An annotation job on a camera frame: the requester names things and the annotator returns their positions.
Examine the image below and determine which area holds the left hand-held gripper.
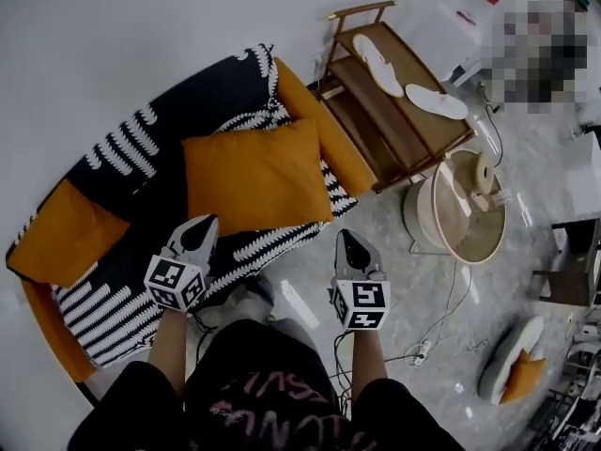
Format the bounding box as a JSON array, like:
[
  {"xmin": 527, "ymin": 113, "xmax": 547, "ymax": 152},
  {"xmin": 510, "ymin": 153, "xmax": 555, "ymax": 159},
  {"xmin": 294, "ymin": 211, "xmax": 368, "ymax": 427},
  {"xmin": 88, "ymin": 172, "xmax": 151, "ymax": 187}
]
[{"xmin": 143, "ymin": 213, "xmax": 220, "ymax": 312}]

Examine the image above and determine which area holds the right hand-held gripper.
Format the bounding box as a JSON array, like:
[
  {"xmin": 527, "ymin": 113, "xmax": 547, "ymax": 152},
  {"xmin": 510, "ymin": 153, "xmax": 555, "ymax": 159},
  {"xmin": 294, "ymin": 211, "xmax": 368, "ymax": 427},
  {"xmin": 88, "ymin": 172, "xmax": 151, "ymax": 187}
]
[{"xmin": 327, "ymin": 228, "xmax": 393, "ymax": 333}]

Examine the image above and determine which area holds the person's left forearm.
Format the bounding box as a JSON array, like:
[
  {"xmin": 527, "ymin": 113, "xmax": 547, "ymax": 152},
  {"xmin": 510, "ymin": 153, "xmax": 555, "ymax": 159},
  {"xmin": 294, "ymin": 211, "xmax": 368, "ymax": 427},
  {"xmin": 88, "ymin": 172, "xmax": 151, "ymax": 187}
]
[{"xmin": 147, "ymin": 305, "xmax": 190, "ymax": 390}]

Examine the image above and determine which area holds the person's right forearm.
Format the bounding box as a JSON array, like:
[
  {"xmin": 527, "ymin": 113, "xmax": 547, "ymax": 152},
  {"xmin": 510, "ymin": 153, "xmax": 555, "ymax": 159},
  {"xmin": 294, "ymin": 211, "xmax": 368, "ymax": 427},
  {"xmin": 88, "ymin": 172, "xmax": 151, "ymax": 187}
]
[{"xmin": 349, "ymin": 329, "xmax": 392, "ymax": 395}]

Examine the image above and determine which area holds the orange sofa with patterned throw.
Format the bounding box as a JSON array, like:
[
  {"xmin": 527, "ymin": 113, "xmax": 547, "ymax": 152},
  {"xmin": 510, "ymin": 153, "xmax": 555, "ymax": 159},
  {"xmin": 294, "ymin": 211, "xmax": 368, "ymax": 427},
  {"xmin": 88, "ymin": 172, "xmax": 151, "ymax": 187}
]
[{"xmin": 8, "ymin": 43, "xmax": 358, "ymax": 369}]

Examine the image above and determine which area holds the round beige basket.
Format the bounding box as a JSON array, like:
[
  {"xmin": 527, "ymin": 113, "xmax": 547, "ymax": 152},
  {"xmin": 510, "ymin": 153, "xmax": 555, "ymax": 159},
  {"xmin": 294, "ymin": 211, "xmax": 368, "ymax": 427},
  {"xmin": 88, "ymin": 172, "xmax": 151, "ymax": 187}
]
[{"xmin": 402, "ymin": 149, "xmax": 508, "ymax": 266}]

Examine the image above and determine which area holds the wooden shelf rack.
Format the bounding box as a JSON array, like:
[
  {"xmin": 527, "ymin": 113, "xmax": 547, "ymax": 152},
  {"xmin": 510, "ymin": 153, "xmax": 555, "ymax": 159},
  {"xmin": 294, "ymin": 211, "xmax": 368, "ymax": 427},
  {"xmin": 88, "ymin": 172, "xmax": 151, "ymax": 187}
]
[{"xmin": 315, "ymin": 1, "xmax": 479, "ymax": 194}]

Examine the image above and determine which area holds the beige tape roll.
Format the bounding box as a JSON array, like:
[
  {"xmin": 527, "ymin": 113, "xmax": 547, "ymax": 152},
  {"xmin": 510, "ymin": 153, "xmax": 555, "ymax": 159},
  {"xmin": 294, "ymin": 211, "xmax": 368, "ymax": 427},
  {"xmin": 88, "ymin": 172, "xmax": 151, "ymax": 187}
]
[{"xmin": 471, "ymin": 152, "xmax": 496, "ymax": 194}]

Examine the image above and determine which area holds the person's black printed shirt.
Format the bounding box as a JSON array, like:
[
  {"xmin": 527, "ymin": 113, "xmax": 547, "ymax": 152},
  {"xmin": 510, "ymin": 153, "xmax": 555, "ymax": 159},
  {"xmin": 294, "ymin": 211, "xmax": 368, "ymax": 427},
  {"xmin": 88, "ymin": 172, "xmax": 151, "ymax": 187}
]
[{"xmin": 68, "ymin": 319, "xmax": 466, "ymax": 451}]

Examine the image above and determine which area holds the grey floor cushion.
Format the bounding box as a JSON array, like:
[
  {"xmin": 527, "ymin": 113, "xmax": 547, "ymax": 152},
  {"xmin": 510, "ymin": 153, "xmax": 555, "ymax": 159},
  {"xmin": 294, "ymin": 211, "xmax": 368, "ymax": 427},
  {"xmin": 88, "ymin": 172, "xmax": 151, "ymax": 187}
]
[{"xmin": 477, "ymin": 316, "xmax": 546, "ymax": 399}]

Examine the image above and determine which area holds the dark wooden chair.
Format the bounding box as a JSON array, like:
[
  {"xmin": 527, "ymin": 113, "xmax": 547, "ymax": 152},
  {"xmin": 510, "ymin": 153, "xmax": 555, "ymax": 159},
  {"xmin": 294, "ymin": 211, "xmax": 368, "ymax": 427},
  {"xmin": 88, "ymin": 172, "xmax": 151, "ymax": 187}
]
[{"xmin": 532, "ymin": 218, "xmax": 601, "ymax": 307}]

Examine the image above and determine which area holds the white water dispenser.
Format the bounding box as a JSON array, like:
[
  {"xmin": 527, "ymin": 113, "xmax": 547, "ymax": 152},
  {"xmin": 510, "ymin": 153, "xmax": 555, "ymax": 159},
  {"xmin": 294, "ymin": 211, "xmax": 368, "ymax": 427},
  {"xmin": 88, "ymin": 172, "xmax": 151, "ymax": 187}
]
[{"xmin": 408, "ymin": 0, "xmax": 506, "ymax": 82}]

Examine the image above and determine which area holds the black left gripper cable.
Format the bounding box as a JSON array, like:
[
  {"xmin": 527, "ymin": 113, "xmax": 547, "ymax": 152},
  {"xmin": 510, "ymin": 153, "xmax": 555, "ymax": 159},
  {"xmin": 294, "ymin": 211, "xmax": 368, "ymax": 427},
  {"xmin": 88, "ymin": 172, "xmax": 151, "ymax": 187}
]
[{"xmin": 187, "ymin": 310, "xmax": 220, "ymax": 375}]

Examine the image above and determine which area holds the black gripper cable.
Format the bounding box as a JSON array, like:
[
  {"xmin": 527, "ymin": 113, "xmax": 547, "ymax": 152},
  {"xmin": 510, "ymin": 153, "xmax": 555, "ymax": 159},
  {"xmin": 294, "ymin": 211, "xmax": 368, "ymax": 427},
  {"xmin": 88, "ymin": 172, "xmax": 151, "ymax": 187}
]
[
  {"xmin": 331, "ymin": 331, "xmax": 359, "ymax": 404},
  {"xmin": 187, "ymin": 310, "xmax": 220, "ymax": 375}
]

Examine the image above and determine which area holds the white power strip cable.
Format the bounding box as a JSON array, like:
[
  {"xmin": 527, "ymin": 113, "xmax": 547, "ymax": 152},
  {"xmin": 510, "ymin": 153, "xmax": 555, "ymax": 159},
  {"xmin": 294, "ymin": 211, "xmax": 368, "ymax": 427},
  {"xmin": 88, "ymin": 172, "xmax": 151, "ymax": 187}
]
[{"xmin": 384, "ymin": 258, "xmax": 473, "ymax": 368}]

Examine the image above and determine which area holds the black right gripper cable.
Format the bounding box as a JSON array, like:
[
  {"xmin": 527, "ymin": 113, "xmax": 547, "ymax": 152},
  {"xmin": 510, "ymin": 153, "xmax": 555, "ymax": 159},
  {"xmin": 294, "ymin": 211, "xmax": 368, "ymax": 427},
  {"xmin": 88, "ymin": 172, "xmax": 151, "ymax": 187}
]
[{"xmin": 331, "ymin": 331, "xmax": 359, "ymax": 404}]

